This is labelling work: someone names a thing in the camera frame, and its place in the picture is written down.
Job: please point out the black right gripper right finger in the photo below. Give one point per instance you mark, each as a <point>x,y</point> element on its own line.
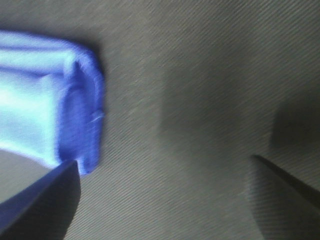
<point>306,191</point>

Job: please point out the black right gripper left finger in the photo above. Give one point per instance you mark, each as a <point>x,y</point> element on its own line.
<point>45,209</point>

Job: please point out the blue microfibre towel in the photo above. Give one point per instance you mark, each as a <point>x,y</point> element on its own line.
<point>51,100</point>

